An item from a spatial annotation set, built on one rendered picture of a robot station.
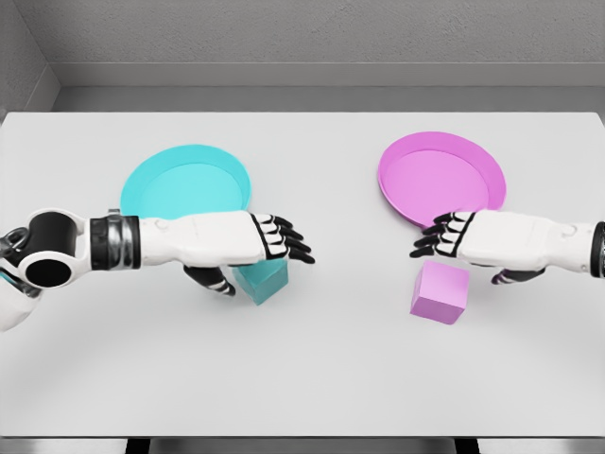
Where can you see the cyan plate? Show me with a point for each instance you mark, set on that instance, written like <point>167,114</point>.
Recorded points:
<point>186,184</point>

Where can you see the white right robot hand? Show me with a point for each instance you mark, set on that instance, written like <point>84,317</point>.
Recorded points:
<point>496,239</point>

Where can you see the pink plate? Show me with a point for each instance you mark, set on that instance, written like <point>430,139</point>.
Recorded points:
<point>439,182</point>

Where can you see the cyan block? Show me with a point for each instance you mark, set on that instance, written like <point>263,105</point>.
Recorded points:
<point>262,281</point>

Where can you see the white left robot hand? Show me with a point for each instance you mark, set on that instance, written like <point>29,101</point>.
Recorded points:
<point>227,239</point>

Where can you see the pink block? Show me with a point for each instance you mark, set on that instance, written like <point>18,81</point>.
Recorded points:
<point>440,293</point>

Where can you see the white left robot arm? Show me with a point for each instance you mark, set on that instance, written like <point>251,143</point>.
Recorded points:
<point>113,239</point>

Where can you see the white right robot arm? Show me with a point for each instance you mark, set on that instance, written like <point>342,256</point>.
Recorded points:
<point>574,246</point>

